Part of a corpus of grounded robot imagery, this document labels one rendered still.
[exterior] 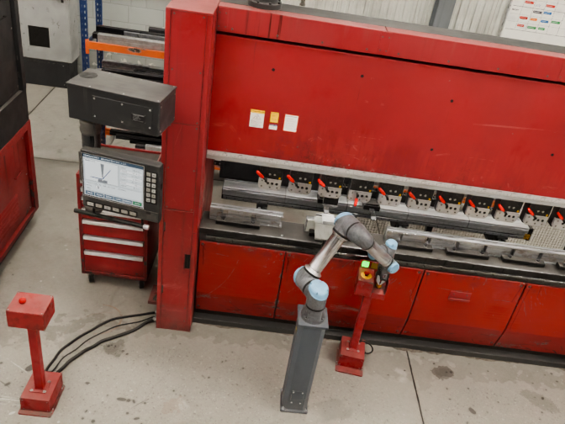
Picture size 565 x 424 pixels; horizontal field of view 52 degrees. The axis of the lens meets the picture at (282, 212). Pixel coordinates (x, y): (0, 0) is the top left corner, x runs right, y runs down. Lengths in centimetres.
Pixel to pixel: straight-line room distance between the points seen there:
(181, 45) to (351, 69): 98
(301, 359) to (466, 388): 142
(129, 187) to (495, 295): 263
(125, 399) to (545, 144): 308
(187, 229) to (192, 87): 97
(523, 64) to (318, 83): 117
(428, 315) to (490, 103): 161
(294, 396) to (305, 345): 46
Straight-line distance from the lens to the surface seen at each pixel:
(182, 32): 328
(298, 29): 341
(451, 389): 451
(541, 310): 462
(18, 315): 347
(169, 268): 403
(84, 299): 468
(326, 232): 382
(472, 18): 821
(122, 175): 322
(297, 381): 379
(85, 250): 459
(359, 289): 389
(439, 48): 352
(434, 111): 367
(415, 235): 411
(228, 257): 403
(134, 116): 305
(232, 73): 352
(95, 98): 312
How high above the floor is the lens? 310
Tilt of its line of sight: 32 degrees down
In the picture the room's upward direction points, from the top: 9 degrees clockwise
